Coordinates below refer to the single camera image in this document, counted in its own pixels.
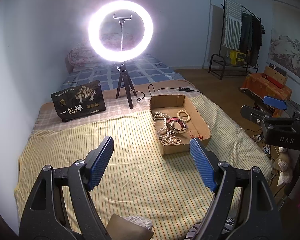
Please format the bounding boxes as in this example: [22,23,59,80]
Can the cream bead bracelet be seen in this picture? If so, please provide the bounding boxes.
[177,109,192,123]

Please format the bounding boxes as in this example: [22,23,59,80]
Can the red strap wristwatch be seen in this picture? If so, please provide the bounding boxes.
[166,117,187,133]

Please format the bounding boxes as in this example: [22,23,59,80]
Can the long white pearl necklace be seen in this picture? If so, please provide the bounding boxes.
[152,112,176,140]

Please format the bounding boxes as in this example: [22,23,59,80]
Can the cream pearl necklace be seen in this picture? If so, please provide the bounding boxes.
[158,132,182,145]

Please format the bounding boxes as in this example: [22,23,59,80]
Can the orange cloth covered box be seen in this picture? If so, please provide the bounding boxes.
[239,65,293,111]

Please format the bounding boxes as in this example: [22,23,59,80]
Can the plush toy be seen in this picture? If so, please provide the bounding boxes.
[274,147,293,187]

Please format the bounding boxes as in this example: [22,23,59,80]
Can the yellow black box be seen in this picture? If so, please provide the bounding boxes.
[229,50,246,66]

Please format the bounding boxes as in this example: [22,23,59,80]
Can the black clothes rack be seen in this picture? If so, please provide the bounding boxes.
[208,0,265,80]

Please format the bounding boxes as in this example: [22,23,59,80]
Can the yellow striped bed sheet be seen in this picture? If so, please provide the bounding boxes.
[13,96,273,240]

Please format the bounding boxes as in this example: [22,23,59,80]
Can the pink checkered blanket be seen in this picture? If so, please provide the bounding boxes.
[32,80,202,133]

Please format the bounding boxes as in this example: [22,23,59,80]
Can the brown cardboard box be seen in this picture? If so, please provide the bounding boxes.
[149,94,211,155]

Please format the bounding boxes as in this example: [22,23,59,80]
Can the white striped hanging towel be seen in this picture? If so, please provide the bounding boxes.
[223,0,243,50]

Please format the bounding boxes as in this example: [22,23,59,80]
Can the black gift bag gold print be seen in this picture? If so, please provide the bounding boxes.
[51,80,106,122]

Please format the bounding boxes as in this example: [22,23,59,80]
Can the black tripod stand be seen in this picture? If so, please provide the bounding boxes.
[113,13,137,109]

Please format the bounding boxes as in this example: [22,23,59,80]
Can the rolled floral quilt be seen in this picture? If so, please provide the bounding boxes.
[67,47,101,72]

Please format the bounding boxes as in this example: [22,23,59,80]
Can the black power cable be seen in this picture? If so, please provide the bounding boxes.
[136,83,208,103]

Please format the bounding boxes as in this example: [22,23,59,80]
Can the white ring light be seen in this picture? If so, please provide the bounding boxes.
[88,0,154,62]

